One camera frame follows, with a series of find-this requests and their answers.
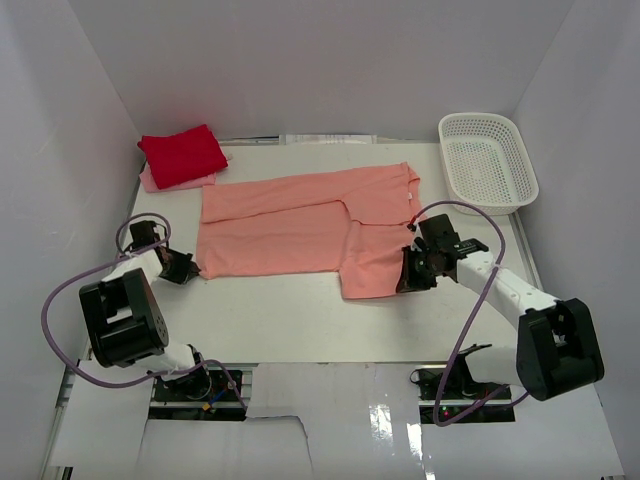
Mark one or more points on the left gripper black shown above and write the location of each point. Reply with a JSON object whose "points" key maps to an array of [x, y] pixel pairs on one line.
{"points": [[187, 269]]}

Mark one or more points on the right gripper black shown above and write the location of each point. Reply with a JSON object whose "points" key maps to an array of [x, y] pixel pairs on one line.
{"points": [[409, 282]]}

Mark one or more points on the salmon pink t shirt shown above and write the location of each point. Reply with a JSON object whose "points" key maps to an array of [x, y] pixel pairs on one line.
{"points": [[352, 222]]}

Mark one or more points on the white perforated plastic basket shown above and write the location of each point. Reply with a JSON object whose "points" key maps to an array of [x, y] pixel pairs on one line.
{"points": [[485, 162]]}

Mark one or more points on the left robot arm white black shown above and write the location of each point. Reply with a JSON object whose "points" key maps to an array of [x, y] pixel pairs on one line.
{"points": [[123, 319]]}

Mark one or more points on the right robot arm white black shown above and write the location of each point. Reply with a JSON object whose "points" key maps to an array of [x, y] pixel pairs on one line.
{"points": [[557, 349]]}

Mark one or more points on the folded red t shirt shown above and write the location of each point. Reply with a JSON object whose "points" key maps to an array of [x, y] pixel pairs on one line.
{"points": [[183, 158]]}

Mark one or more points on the white paper sheet at back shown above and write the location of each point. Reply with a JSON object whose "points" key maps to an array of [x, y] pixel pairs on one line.
{"points": [[331, 139]]}

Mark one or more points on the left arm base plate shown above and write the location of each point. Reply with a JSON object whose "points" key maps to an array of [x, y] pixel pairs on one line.
{"points": [[207, 397]]}

